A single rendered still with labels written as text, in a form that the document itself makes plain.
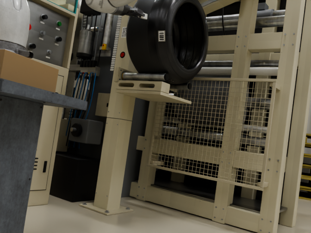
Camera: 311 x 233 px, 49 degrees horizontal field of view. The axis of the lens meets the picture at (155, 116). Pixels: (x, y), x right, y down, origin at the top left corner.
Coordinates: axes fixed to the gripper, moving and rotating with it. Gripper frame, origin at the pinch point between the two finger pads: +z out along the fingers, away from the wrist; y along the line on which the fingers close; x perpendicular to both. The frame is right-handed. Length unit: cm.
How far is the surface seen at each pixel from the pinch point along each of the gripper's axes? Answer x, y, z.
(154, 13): -1.6, -5.4, 4.2
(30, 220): 116, 31, -47
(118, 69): 29.7, 25.5, 9.4
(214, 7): -21, -7, 73
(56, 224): 117, 18, -40
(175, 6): -7.5, -12.4, 14.6
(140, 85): 39.7, 7.5, 11.3
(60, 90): 46, 56, -11
